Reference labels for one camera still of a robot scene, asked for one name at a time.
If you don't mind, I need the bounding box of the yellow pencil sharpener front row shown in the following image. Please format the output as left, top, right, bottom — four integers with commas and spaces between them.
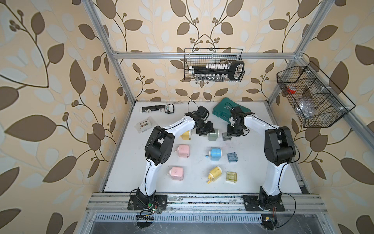
207, 166, 222, 184

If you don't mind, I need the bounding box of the right circuit board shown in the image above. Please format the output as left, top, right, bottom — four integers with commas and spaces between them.
261, 215, 278, 230

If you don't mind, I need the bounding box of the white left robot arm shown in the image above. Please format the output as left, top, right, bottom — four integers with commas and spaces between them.
139, 106, 215, 197

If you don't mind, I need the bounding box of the clear grey sharpener tray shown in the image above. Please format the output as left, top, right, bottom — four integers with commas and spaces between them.
222, 132, 232, 141

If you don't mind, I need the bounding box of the green pencil sharpener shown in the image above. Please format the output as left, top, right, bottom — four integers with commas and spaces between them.
207, 129, 220, 141

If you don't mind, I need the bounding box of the black wire basket right wall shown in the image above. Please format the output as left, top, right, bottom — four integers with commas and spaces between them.
277, 61, 356, 128

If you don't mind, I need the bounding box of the yellow clear tray front row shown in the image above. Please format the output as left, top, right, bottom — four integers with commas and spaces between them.
226, 172, 238, 183

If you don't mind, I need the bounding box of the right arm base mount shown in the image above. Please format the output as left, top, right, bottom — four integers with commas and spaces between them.
242, 186, 285, 212

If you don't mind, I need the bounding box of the yellow pencil sharpener back row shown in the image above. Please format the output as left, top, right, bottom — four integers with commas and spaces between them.
180, 130, 192, 140

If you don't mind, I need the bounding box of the green plastic tool case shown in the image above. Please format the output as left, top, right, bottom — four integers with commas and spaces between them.
212, 97, 250, 123

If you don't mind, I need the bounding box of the blue pencil sharpener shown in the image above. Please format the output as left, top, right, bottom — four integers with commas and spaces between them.
205, 148, 223, 161

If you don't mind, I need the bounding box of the yellow pencil sharpener row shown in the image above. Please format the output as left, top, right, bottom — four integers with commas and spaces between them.
207, 166, 222, 184
180, 130, 192, 140

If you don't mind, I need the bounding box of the black wire basket wall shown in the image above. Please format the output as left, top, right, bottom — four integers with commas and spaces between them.
277, 61, 356, 128
184, 47, 245, 82

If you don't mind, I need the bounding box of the black socket rail in basket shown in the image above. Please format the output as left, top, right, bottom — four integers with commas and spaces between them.
187, 61, 245, 82

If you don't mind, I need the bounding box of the clear plastic bag in basket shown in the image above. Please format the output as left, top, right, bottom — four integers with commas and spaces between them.
296, 97, 317, 118

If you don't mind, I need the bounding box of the pink pencil sharpener row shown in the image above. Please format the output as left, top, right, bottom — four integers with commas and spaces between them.
175, 144, 191, 158
168, 166, 184, 181

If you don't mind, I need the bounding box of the black wire basket back wall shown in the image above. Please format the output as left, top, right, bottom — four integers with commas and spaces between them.
184, 47, 245, 82

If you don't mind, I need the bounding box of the pink pencil sharpener front row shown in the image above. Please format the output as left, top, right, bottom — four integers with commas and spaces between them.
168, 166, 184, 181

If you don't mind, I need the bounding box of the circuit board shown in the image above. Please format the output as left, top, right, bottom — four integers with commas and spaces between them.
136, 214, 154, 229
261, 215, 278, 230

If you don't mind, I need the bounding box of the left circuit board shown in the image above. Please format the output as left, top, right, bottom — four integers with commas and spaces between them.
136, 214, 154, 229

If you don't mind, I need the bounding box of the aluminium front rail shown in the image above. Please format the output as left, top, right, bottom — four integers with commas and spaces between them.
86, 193, 328, 215

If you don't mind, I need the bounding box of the clear bag of coins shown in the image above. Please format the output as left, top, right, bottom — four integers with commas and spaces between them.
134, 117, 157, 134

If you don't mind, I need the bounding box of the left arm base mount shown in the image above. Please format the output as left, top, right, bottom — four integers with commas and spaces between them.
128, 188, 168, 213

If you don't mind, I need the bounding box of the blue clear sharpener tray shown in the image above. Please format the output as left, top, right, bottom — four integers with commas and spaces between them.
228, 153, 238, 163

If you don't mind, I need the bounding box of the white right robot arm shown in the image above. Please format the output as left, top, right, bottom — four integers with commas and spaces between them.
227, 106, 296, 198

